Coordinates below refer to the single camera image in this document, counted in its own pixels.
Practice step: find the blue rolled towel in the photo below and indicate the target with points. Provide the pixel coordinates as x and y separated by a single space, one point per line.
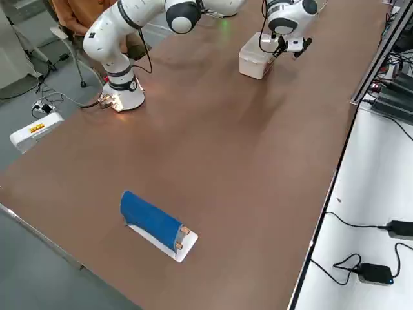
148 219

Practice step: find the aluminium frame post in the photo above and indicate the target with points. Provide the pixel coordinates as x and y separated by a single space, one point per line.
379 56

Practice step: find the white floor cabinet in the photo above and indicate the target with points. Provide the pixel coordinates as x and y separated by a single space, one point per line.
13 48

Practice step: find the white plastic preservation box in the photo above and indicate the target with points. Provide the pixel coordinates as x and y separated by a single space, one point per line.
253 61

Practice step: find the black power brick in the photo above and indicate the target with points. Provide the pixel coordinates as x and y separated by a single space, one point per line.
393 106
403 82

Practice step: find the black power adapter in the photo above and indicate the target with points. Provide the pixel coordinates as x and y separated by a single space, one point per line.
374 274
401 230

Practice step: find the white box with yellow label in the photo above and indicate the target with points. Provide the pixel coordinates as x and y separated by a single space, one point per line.
22 139

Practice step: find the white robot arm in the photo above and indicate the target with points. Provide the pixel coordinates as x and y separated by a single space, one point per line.
106 42

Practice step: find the floor power strip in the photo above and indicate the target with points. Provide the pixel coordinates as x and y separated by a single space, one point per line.
42 108

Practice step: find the grey chair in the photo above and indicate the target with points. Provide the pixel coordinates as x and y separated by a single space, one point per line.
61 32

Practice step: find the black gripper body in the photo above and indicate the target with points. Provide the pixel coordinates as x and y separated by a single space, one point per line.
306 44

